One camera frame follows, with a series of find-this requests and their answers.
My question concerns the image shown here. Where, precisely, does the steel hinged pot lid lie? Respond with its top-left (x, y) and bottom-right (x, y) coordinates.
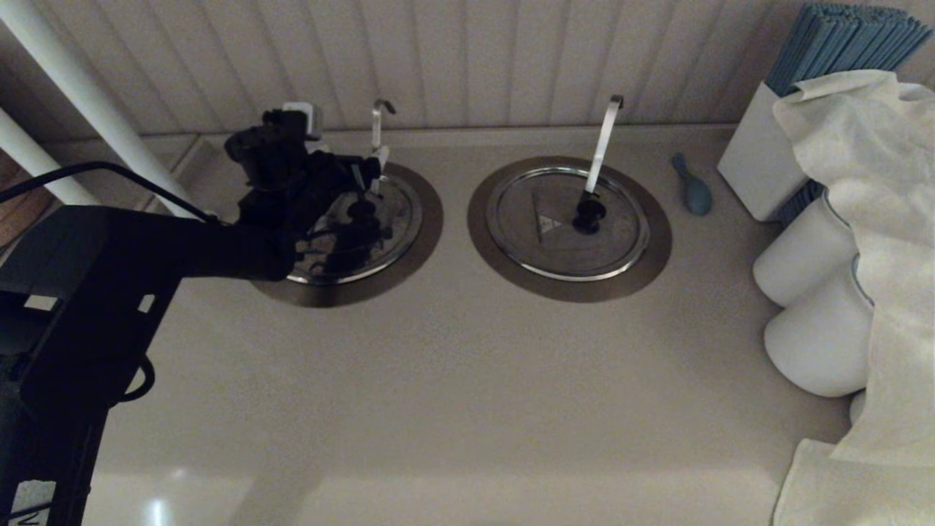
top-left (486, 167), bottom-right (651, 282)
top-left (289, 172), bottom-right (424, 286)

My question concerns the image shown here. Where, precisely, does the blue rice paddle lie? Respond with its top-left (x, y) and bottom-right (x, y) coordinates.
top-left (671, 153), bottom-right (713, 217)

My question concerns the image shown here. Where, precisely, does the white support pole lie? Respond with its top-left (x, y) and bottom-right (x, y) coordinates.
top-left (0, 0), bottom-right (198, 218)
top-left (0, 110), bottom-right (99, 207)

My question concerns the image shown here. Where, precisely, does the white square holder box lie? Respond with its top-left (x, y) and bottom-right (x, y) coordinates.
top-left (716, 82), bottom-right (804, 222)

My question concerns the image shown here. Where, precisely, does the blue ribbed pack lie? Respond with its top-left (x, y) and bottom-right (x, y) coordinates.
top-left (778, 179), bottom-right (825, 226)

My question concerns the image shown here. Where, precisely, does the blue straw bundle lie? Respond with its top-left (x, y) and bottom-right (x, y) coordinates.
top-left (763, 4), bottom-right (932, 98)

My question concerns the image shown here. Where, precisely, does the white cloth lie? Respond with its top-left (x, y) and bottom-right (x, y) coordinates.
top-left (771, 69), bottom-right (935, 526)

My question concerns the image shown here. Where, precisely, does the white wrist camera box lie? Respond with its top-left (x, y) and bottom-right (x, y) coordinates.
top-left (281, 102), bottom-right (322, 141)

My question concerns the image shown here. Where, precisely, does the right flat ladle handle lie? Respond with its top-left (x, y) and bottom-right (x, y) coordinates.
top-left (582, 95), bottom-right (624, 198)

